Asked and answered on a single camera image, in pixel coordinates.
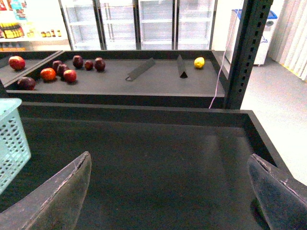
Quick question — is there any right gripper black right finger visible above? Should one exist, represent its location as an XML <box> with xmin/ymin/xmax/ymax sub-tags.
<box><xmin>248</xmin><ymin>154</ymin><xmax>307</xmax><ymax>230</ymax></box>

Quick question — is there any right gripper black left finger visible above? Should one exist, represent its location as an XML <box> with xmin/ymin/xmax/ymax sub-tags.
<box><xmin>0</xmin><ymin>151</ymin><xmax>92</xmax><ymax>230</ymax></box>

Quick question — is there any light green plastic basket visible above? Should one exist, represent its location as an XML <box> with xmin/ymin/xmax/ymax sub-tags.
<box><xmin>0</xmin><ymin>98</ymin><xmax>31</xmax><ymax>193</ymax></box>

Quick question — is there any red apple in cluster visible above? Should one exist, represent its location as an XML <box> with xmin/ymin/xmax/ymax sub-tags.
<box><xmin>63</xmin><ymin>69</ymin><xmax>77</xmax><ymax>83</ymax></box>

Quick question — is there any red apple far left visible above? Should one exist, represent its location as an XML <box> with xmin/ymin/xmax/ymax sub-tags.
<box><xmin>9</xmin><ymin>56</ymin><xmax>25</xmax><ymax>71</ymax></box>

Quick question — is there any black lower display tray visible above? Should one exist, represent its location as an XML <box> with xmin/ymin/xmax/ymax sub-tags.
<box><xmin>0</xmin><ymin>103</ymin><xmax>287</xmax><ymax>230</ymax></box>

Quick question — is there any black display tray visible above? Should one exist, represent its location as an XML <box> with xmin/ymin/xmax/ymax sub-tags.
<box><xmin>0</xmin><ymin>50</ymin><xmax>226</xmax><ymax>109</ymax></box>
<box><xmin>0</xmin><ymin>103</ymin><xmax>287</xmax><ymax>230</ymax></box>

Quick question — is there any dark purple fruit front left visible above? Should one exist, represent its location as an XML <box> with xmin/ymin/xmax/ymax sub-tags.
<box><xmin>17</xmin><ymin>77</ymin><xmax>36</xmax><ymax>91</ymax></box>

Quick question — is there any orange red fruit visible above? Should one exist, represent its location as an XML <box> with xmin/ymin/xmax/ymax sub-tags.
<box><xmin>40</xmin><ymin>68</ymin><xmax>57</xmax><ymax>81</ymax></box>

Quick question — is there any dark plum left rear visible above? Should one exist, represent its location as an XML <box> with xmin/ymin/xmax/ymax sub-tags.
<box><xmin>52</xmin><ymin>60</ymin><xmax>63</xmax><ymax>72</ymax></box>

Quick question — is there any small dark red fruit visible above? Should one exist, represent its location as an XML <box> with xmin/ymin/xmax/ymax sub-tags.
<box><xmin>84</xmin><ymin>60</ymin><xmax>94</xmax><ymax>71</ymax></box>

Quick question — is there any dark plum large rear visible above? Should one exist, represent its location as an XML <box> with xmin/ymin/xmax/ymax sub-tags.
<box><xmin>72</xmin><ymin>55</ymin><xmax>83</xmax><ymax>69</ymax></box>

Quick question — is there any dark plum right of cluster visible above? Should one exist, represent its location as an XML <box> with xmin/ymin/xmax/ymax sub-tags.
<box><xmin>94</xmin><ymin>57</ymin><xmax>106</xmax><ymax>72</ymax></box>

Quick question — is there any black upper display tray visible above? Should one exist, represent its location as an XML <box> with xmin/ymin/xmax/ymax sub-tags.
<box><xmin>0</xmin><ymin>50</ymin><xmax>226</xmax><ymax>109</ymax></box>

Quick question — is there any yellow lemon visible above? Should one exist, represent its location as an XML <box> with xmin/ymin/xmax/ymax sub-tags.
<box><xmin>194</xmin><ymin>57</ymin><xmax>205</xmax><ymax>69</ymax></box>

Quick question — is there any black triangular divider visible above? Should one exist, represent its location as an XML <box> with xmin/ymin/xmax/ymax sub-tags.
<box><xmin>177</xmin><ymin>55</ymin><xmax>188</xmax><ymax>79</ymax></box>

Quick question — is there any flat black divider strip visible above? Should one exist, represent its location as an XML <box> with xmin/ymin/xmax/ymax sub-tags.
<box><xmin>125</xmin><ymin>57</ymin><xmax>155</xmax><ymax>81</ymax></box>

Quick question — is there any shelf with bottles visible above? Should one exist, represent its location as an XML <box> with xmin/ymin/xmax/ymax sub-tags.
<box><xmin>0</xmin><ymin>0</ymin><xmax>71</xmax><ymax>52</ymax></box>

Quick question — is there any glass door refrigerator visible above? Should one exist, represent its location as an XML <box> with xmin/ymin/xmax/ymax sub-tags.
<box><xmin>59</xmin><ymin>0</ymin><xmax>217</xmax><ymax>50</ymax></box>

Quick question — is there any white blue chest freezer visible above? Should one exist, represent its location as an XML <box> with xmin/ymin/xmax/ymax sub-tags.
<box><xmin>225</xmin><ymin>9</ymin><xmax>278</xmax><ymax>66</ymax></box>

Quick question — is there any white pink cable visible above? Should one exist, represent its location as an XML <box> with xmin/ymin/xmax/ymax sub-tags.
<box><xmin>208</xmin><ymin>0</ymin><xmax>243</xmax><ymax>109</ymax></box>

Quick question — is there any black perforated shelf post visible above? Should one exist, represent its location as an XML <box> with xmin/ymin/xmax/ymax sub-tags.
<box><xmin>224</xmin><ymin>0</ymin><xmax>273</xmax><ymax>109</ymax></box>

